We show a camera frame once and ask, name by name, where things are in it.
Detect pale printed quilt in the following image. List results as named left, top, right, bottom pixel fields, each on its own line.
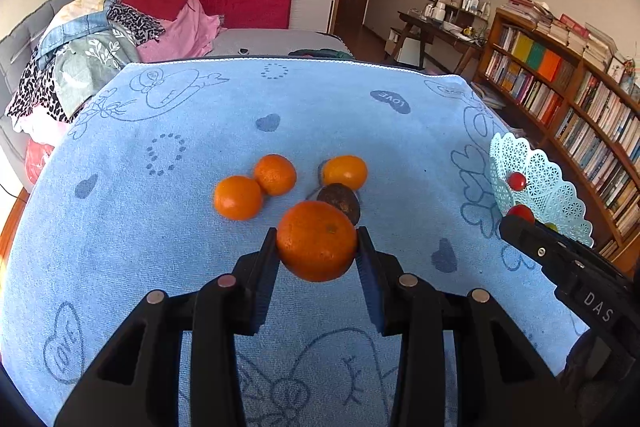
left=52, top=0, right=118, bottom=38

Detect dark brown round fruit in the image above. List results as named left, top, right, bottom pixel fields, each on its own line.
left=316, top=183, right=361, bottom=227

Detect white box under desk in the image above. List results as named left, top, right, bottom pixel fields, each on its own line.
left=390, top=34, right=426, bottom=68

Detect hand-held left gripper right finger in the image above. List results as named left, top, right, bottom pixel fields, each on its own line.
left=356, top=226, right=576, bottom=427

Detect large orange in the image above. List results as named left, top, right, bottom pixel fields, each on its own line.
left=276, top=200, right=359, bottom=283

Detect leopard print cloth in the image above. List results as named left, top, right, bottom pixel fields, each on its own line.
left=107, top=3, right=166, bottom=48
left=6, top=56, right=68, bottom=124

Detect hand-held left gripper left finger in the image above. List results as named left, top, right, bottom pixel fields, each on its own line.
left=54, top=227, right=279, bottom=427

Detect wooden desk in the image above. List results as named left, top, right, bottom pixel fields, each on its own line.
left=385, top=11, right=488, bottom=75

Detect pile of clothes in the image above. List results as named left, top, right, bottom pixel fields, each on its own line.
left=0, top=0, right=141, bottom=168

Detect dark green cloth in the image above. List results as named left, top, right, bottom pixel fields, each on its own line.
left=289, top=48, right=353, bottom=59

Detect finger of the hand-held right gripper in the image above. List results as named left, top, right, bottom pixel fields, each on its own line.
left=498, top=213, right=586, bottom=293

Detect rows of shelved books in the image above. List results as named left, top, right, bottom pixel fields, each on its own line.
left=485, top=24, right=640, bottom=238

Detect wooden bookshelf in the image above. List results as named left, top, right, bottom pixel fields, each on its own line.
left=470, top=7, right=640, bottom=278

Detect stacks of books on bookshelf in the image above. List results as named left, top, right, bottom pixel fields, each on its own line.
left=500, top=0, right=640, bottom=100

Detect light blue lace plastic basket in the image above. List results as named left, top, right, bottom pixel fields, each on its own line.
left=488, top=132, right=594, bottom=248

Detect blue printed towel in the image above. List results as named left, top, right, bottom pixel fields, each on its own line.
left=0, top=57, right=591, bottom=427

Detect denim jacket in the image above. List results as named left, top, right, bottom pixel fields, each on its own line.
left=37, top=14, right=113, bottom=58

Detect grey floral cloth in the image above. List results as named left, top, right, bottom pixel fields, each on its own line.
left=52, top=29, right=141, bottom=108

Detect grey bed mattress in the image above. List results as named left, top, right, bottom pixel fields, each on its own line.
left=210, top=28, right=351, bottom=58

